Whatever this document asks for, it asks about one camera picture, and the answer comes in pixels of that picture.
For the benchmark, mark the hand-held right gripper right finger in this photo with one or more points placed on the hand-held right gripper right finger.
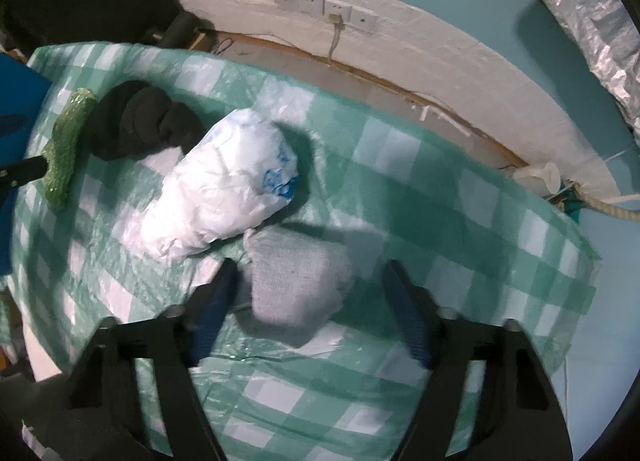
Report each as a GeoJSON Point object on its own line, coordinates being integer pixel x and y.
{"type": "Point", "coordinates": [410, 311]}

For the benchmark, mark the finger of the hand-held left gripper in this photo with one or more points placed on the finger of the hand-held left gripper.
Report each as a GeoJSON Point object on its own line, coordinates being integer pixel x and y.
{"type": "Point", "coordinates": [22, 170]}

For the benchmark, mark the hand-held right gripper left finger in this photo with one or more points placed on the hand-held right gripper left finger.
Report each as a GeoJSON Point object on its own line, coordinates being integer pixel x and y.
{"type": "Point", "coordinates": [215, 303]}

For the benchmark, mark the green mesh scrubber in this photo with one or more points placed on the green mesh scrubber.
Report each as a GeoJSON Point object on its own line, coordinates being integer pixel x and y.
{"type": "Point", "coordinates": [65, 146]}

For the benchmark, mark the blue cardboard box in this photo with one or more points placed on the blue cardboard box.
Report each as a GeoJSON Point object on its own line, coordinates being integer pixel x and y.
{"type": "Point", "coordinates": [25, 96]}

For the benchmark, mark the grey sock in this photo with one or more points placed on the grey sock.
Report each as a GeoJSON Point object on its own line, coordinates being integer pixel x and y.
{"type": "Point", "coordinates": [295, 286]}

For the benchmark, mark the green white checkered tablecloth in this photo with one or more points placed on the green white checkered tablecloth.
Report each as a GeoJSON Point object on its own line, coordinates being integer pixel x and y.
{"type": "Point", "coordinates": [425, 201]}

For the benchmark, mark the white plastic bag blue print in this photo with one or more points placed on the white plastic bag blue print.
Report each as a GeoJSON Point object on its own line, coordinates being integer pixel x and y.
{"type": "Point", "coordinates": [225, 181]}

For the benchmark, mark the black sock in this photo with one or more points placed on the black sock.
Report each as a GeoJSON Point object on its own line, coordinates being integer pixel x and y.
{"type": "Point", "coordinates": [145, 116]}

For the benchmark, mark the white plastic funnel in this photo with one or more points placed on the white plastic funnel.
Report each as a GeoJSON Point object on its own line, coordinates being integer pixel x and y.
{"type": "Point", "coordinates": [537, 176]}

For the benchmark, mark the black foam roller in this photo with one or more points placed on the black foam roller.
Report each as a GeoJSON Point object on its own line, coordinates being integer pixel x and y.
{"type": "Point", "coordinates": [177, 28]}

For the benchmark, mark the silver foil curtain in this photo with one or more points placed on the silver foil curtain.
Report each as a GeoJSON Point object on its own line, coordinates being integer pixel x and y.
{"type": "Point", "coordinates": [590, 16]}

